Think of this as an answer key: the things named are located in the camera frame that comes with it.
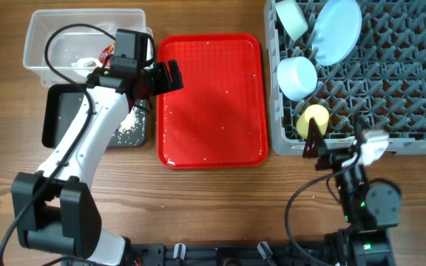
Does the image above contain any yellow cup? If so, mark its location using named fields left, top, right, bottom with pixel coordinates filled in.
left=296, top=104, right=330, bottom=139

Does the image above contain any clear plastic bin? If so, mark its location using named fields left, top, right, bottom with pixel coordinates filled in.
left=23, top=9, right=152, bottom=87

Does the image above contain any white rice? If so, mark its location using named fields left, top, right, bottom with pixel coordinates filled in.
left=113, top=107, right=146, bottom=147

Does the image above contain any black waste tray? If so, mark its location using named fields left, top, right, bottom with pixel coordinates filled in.
left=41, top=84, right=146, bottom=149

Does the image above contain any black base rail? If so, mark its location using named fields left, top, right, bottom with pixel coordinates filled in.
left=60, top=242, right=391, bottom=266

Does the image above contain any light blue plate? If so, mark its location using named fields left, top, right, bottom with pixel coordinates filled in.
left=311, top=0, right=362, bottom=66

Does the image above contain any green bowl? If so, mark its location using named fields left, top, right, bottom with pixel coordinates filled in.
left=275, top=0, right=308, bottom=41

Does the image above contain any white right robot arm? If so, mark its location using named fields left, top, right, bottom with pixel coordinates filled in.
left=302, top=118, right=402, bottom=266

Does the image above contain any white tissue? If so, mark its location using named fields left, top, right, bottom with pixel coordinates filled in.
left=71, top=58, right=103, bottom=78

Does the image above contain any red snack wrapper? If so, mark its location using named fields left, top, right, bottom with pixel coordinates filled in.
left=98, top=42, right=115, bottom=67

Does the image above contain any grey dishwasher rack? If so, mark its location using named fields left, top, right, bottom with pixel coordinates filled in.
left=263, top=1, right=426, bottom=156

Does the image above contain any light blue bowl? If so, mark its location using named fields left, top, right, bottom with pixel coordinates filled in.
left=277, top=57, right=318, bottom=101

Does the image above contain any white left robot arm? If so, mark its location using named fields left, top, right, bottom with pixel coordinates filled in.
left=7, top=29, right=183, bottom=265

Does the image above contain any red serving tray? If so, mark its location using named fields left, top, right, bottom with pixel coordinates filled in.
left=156, top=33, right=268, bottom=170

